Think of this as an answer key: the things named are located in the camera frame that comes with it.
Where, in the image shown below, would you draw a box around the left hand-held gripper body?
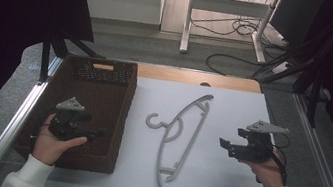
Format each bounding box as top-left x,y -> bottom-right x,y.
45,93 -> 97,145

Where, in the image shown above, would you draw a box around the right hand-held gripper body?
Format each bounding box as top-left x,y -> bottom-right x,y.
232,116 -> 292,169

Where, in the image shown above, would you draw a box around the person's right hand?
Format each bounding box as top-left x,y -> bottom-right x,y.
236,143 -> 291,187

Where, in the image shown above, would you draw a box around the person's left hand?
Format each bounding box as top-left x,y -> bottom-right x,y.
29,111 -> 91,172

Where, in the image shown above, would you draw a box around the brown woven basket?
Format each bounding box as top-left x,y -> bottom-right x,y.
9,45 -> 142,179

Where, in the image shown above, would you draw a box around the grey plastic clothes hanger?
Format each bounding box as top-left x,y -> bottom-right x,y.
135,84 -> 216,187

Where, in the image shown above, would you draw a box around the white table mat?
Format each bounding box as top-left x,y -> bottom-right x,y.
43,61 -> 282,187

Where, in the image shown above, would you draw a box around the black metal stand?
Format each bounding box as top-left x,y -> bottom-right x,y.
36,27 -> 111,94
245,0 -> 333,132

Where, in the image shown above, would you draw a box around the white power strip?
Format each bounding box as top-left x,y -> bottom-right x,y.
271,59 -> 292,77

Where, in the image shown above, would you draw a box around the wooden table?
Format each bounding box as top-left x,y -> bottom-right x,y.
135,61 -> 264,97

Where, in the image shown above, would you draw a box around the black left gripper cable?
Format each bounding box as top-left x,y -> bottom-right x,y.
30,102 -> 58,143

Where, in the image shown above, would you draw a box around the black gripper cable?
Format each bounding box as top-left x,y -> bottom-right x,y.
255,130 -> 295,187
30,102 -> 58,143

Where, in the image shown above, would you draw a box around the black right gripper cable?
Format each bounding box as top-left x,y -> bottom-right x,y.
255,130 -> 295,187

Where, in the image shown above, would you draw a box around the black floor cables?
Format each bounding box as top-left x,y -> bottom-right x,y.
182,5 -> 305,87

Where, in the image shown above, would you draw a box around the white metal desk frame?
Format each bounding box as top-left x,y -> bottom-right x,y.
178,0 -> 285,69

